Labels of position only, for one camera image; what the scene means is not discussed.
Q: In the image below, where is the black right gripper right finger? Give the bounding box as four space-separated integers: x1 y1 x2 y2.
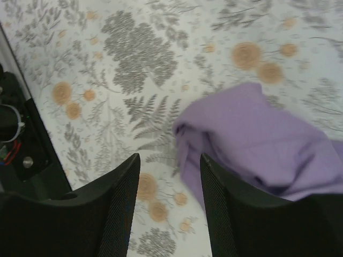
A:
200 154 342 257

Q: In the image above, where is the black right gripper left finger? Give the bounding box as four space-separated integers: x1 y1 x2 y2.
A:
1 153 140 256

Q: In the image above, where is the purple t shirt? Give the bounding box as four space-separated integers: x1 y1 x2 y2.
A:
173 82 342 203

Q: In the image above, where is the floral patterned table mat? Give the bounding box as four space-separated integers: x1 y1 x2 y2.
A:
1 1 342 256

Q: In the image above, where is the black robot base mount plate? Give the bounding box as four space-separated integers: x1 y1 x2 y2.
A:
1 71 72 200

